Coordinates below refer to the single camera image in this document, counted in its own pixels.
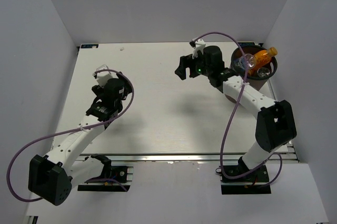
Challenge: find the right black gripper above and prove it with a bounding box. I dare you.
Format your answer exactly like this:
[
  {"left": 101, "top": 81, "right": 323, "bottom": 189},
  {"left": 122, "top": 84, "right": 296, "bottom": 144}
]
[{"left": 174, "top": 50, "right": 212, "bottom": 81}]

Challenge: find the blue label water bottle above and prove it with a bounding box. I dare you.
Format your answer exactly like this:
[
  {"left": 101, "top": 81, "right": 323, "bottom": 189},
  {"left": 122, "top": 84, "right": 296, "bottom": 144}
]
[{"left": 234, "top": 54, "right": 256, "bottom": 70}]

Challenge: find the orange juice bottle label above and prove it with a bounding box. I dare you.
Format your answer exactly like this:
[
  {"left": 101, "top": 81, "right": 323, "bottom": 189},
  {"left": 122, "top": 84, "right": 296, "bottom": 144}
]
[{"left": 251, "top": 47, "right": 278, "bottom": 71}]

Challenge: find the clear plastic bottle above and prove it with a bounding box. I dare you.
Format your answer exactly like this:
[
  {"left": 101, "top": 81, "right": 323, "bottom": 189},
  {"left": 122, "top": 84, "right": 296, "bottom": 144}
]
[{"left": 256, "top": 67, "right": 271, "bottom": 78}]

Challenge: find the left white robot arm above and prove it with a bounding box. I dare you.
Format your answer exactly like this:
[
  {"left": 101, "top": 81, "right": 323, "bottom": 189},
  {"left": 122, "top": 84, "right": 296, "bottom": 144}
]
[{"left": 28, "top": 70, "right": 134, "bottom": 206}]

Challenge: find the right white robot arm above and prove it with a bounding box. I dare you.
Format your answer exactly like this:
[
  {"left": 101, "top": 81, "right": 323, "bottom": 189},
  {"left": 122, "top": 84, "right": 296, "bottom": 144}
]
[{"left": 175, "top": 45, "right": 297, "bottom": 181}]

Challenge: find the brown cylindrical bin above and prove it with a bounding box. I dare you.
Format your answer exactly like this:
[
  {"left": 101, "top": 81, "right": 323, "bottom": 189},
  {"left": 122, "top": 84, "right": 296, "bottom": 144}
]
[{"left": 230, "top": 43, "right": 278, "bottom": 91}]

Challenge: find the blue label sticker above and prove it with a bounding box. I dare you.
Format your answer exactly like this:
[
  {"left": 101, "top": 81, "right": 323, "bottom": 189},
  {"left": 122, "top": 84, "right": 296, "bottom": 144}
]
[
  {"left": 238, "top": 42, "right": 255, "bottom": 47},
  {"left": 80, "top": 44, "right": 98, "bottom": 49}
]

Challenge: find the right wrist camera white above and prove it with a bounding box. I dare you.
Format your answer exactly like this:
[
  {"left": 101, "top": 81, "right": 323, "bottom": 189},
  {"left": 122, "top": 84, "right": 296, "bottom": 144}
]
[{"left": 189, "top": 38, "right": 206, "bottom": 59}]

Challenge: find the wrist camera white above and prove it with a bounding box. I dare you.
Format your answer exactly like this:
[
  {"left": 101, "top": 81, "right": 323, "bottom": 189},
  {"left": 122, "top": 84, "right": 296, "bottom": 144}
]
[
  {"left": 189, "top": 38, "right": 206, "bottom": 59},
  {"left": 93, "top": 71, "right": 113, "bottom": 88}
]

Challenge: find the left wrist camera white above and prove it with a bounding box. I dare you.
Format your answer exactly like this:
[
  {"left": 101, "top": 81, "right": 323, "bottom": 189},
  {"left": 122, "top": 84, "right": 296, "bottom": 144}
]
[{"left": 93, "top": 71, "right": 113, "bottom": 88}]

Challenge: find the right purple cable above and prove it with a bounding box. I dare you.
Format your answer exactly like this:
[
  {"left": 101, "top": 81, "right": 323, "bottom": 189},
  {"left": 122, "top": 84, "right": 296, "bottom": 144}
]
[{"left": 196, "top": 32, "right": 284, "bottom": 189}]

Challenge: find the purple cable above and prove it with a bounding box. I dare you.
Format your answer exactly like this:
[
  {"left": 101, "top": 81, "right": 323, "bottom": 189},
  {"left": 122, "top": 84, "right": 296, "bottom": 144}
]
[
  {"left": 6, "top": 69, "right": 135, "bottom": 202},
  {"left": 196, "top": 32, "right": 284, "bottom": 189}
]

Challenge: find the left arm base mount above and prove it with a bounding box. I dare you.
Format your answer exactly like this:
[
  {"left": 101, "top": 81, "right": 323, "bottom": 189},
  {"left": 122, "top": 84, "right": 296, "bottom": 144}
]
[{"left": 77, "top": 154, "right": 134, "bottom": 192}]

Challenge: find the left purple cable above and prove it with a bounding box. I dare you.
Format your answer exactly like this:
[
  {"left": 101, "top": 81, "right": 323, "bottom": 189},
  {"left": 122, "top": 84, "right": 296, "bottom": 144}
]
[{"left": 6, "top": 69, "right": 135, "bottom": 202}]

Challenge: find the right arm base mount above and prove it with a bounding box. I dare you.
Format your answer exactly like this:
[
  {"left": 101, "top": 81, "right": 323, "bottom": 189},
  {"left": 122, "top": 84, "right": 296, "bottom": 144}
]
[{"left": 215, "top": 166, "right": 271, "bottom": 195}]

